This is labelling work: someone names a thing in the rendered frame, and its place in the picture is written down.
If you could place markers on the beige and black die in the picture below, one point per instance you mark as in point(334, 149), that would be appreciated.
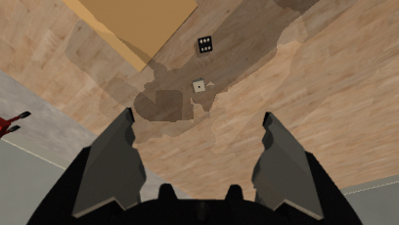
point(199, 85)

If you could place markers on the black die with white pips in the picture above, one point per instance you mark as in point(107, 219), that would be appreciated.
point(205, 44)

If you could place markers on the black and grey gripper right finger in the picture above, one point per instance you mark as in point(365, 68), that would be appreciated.
point(292, 182)

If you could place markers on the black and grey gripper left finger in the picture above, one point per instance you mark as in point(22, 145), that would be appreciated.
point(101, 182)

